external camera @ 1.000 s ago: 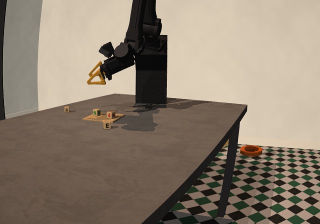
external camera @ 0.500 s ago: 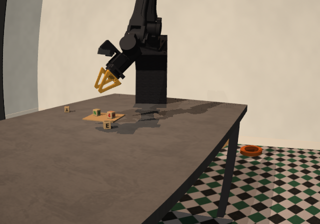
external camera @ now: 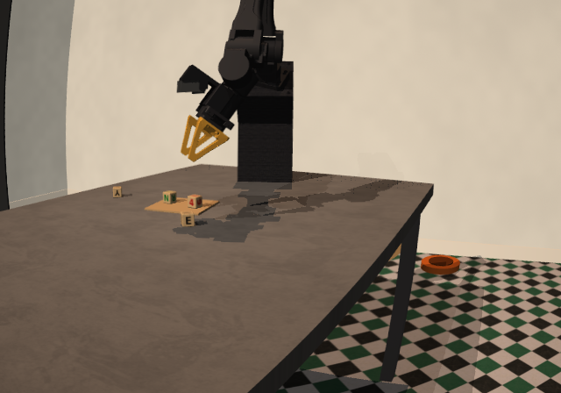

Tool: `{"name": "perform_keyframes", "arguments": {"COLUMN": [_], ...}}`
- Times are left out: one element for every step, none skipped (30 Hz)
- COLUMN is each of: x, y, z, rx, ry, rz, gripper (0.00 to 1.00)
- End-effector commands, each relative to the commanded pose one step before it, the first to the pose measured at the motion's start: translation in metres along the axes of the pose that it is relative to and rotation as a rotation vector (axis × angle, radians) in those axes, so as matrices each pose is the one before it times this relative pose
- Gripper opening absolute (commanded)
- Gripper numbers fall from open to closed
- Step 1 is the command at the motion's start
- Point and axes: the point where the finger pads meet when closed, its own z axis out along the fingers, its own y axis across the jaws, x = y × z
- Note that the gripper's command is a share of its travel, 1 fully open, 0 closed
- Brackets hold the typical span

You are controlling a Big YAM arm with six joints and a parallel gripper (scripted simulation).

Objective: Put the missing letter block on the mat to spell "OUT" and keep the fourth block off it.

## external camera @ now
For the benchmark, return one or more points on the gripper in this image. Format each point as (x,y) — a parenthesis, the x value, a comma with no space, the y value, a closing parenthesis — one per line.
(209,127)

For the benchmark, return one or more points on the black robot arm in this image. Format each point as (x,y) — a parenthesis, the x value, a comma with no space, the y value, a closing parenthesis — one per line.
(234,67)

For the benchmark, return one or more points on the orange square mat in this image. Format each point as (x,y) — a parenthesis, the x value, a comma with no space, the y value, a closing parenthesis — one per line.
(181,205)

